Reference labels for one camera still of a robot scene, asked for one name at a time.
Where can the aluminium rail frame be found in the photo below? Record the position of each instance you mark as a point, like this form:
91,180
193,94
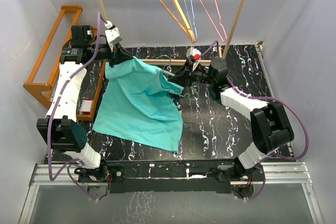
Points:
283,194

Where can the wooden clothes rack frame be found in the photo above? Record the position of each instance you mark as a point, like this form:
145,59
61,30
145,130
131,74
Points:
178,62

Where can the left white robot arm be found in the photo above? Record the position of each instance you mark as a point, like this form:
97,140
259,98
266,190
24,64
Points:
59,128

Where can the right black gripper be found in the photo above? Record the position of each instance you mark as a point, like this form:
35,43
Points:
181,76

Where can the red white eraser box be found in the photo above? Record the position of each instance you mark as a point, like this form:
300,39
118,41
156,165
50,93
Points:
86,106

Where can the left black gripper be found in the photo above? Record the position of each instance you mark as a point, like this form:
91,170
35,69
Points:
119,55

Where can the teal t shirt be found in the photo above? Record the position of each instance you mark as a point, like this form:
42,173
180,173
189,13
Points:
137,106

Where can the blue wire hanger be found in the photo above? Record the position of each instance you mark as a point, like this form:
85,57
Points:
191,17

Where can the orange wooden tiered rack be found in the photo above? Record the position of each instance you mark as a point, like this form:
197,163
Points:
41,83

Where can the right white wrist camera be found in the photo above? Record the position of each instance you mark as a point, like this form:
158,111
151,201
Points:
194,56

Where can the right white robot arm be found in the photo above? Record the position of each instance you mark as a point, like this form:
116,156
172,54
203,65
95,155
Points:
270,126

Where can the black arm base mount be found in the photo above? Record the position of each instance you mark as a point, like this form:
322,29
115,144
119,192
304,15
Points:
166,176

